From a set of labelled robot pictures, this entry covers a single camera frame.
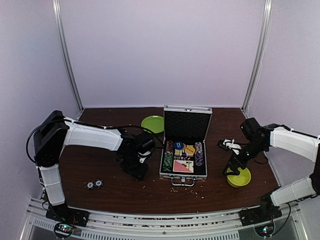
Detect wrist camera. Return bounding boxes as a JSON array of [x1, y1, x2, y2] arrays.
[[135, 132, 156, 164], [217, 138, 242, 155]]

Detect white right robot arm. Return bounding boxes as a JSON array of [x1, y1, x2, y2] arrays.
[[217, 117, 320, 221]]

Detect dark poker chip leftmost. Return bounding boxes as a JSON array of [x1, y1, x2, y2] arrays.
[[85, 181, 95, 190]]

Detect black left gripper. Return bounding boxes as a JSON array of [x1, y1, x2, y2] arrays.
[[120, 153, 149, 181]]

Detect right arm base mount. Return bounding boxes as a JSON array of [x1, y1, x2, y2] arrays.
[[238, 206, 282, 227]]

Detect green poker chip stack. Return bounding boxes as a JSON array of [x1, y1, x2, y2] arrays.
[[162, 153, 173, 172]]

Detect aluminium poker case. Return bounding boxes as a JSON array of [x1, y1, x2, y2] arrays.
[[159, 105, 213, 188]]

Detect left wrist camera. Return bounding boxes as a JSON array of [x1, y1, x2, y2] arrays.
[[135, 132, 156, 164]]

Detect red-black poker chip stack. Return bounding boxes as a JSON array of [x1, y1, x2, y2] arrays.
[[165, 140, 174, 154]]

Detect blue small blind button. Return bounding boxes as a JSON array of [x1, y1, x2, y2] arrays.
[[173, 141, 185, 151]]

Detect aluminium corner post right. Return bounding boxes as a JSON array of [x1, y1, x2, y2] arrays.
[[241, 0, 273, 116]]

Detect aluminium front rail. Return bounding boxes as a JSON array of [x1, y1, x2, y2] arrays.
[[24, 196, 308, 240]]

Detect red card deck box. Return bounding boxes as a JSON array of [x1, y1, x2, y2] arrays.
[[173, 160, 194, 173]]

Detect green bowl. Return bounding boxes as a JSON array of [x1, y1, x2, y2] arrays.
[[226, 167, 252, 188]]

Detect dark poker chip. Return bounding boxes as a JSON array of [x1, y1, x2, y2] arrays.
[[94, 179, 104, 188], [85, 181, 95, 190]]

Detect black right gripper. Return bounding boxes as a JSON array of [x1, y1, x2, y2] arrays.
[[222, 139, 267, 176]]

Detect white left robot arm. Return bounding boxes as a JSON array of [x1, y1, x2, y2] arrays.
[[25, 110, 158, 222]]

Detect row of red dice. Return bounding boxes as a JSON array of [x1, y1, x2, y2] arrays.
[[173, 156, 193, 161]]

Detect green plate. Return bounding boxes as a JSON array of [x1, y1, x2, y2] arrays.
[[141, 115, 164, 134]]

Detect purple poker chip stack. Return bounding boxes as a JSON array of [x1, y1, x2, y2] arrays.
[[194, 142, 204, 167]]

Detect aluminium corner post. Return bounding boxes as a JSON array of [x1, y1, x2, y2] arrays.
[[241, 0, 273, 116], [52, 0, 84, 112]]

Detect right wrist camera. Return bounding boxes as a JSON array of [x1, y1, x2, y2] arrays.
[[217, 138, 242, 155]]

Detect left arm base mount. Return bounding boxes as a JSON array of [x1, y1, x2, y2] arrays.
[[45, 205, 90, 227]]

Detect aluminium corner post left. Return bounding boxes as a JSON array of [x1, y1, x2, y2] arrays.
[[52, 0, 84, 112]]

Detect orange big blind button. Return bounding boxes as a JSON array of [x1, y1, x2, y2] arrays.
[[174, 149, 184, 157]]

